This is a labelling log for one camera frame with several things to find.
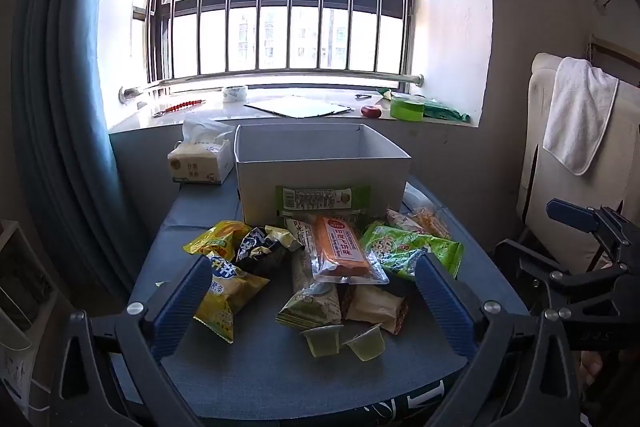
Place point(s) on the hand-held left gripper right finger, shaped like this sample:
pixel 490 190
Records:
pixel 445 307

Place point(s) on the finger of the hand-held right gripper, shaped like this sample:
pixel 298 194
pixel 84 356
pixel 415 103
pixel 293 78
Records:
pixel 570 214
pixel 522 264

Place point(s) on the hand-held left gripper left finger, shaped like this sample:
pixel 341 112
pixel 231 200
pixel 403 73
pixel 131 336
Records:
pixel 180 307

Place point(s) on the green pea snack packet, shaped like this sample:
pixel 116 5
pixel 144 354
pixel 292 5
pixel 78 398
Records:
pixel 405 249

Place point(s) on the small yellow snack packet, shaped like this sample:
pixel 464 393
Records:
pixel 215 239

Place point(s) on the long green snack packet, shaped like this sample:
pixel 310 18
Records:
pixel 322 198

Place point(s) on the white cardboard box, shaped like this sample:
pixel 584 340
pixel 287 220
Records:
pixel 320 172

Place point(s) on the beige folding chair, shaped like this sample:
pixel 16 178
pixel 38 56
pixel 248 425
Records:
pixel 560 202

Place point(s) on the yellow blue print snack packet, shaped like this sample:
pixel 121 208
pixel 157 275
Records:
pixel 230 294

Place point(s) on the beige snack packet red edge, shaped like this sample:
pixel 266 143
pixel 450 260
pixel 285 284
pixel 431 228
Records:
pixel 372 304

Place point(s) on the clear orange snack packet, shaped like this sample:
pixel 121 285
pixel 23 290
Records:
pixel 432 222

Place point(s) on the green jelly cup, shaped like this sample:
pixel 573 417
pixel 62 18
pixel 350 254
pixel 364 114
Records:
pixel 365 344
pixel 322 342

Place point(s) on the black snack packet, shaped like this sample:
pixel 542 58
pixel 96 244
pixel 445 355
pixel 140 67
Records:
pixel 262 249

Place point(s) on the white towel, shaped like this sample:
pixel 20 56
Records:
pixel 580 112

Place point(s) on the blue table cover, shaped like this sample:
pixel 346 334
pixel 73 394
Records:
pixel 270 377

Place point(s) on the white plastic device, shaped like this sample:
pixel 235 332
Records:
pixel 414 197

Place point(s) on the orange cracker packet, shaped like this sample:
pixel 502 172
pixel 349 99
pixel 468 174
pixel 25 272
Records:
pixel 342 247

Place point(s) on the green white snack packet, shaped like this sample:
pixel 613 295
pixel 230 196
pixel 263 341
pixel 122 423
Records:
pixel 312 302

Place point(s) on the white tissue box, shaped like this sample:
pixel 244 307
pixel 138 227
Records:
pixel 200 162

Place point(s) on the white shelf unit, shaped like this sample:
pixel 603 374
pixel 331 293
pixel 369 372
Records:
pixel 25 307

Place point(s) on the green plastic bag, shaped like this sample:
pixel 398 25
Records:
pixel 445 112

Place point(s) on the green plastic container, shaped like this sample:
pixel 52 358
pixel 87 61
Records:
pixel 407 108

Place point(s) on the small red round object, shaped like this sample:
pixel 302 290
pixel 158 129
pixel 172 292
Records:
pixel 371 111

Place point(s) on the blue curtain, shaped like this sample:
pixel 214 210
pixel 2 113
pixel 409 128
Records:
pixel 60 132

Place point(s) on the clear tape roll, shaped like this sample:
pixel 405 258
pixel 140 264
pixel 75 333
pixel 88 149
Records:
pixel 235 94

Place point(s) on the flat cardboard sheet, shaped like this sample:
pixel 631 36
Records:
pixel 297 107

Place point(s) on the metal window guard bars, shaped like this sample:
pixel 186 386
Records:
pixel 290 79

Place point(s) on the wooden frame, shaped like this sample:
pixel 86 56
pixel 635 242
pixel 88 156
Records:
pixel 615 49

